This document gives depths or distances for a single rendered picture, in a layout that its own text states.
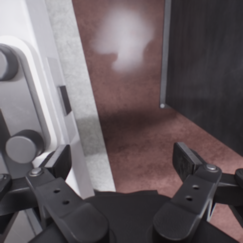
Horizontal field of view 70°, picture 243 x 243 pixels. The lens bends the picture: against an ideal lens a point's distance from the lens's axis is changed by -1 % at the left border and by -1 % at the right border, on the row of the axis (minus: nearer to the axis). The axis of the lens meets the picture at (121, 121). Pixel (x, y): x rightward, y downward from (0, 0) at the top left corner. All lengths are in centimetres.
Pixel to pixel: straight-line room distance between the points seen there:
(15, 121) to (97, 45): 88
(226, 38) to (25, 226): 55
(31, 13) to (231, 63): 44
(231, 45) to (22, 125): 48
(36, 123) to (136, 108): 90
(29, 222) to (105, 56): 90
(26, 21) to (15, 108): 8
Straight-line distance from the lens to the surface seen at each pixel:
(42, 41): 22
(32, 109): 17
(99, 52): 102
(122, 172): 121
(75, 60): 104
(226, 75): 53
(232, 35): 54
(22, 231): 24
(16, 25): 21
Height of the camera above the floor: 102
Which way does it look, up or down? 73 degrees down
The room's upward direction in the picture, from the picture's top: 174 degrees clockwise
